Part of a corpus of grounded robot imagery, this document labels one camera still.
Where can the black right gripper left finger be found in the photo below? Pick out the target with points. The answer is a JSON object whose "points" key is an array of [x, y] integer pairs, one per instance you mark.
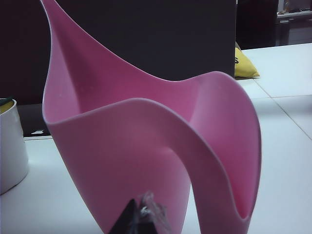
{"points": [[130, 221]]}

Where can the pink plastic watering can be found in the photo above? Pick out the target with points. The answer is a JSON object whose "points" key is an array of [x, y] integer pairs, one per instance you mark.
{"points": [[109, 158]]}

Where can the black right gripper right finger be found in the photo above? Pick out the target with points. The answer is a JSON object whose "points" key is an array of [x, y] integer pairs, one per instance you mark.
{"points": [[153, 219]]}

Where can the green plant in white pot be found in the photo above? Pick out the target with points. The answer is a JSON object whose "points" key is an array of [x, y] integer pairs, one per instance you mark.
{"points": [[12, 146]]}

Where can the yellow soft bag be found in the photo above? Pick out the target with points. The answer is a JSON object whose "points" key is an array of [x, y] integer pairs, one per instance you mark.
{"points": [[243, 65]]}

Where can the white background desk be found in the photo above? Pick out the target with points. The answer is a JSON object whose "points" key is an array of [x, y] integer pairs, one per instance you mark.
{"points": [[295, 18]]}

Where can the dark background panel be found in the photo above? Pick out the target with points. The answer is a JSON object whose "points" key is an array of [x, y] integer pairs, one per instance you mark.
{"points": [[256, 24]]}

